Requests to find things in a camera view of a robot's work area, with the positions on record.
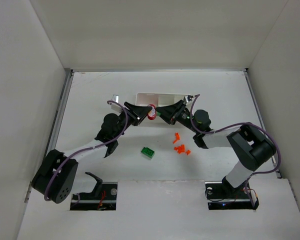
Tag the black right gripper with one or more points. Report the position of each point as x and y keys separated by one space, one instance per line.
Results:
x=176 y=113

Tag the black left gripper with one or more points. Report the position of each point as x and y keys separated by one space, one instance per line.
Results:
x=131 y=113

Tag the red printed duplo brick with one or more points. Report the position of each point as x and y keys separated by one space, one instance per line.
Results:
x=152 y=114

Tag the green duplo brick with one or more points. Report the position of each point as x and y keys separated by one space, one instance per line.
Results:
x=148 y=152

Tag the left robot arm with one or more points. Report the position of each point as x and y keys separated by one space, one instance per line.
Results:
x=57 y=178

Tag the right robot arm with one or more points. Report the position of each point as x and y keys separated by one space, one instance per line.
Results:
x=250 y=145

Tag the white divided plastic container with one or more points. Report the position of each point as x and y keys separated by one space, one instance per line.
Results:
x=159 y=100

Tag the orange small lego piece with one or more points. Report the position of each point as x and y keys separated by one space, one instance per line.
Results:
x=177 y=137

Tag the orange lego pile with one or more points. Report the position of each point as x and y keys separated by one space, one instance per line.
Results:
x=181 y=149

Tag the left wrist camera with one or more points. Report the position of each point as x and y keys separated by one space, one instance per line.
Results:
x=114 y=106

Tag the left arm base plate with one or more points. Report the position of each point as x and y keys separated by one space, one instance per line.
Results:
x=105 y=199

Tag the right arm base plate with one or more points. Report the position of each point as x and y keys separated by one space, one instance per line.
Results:
x=223 y=197

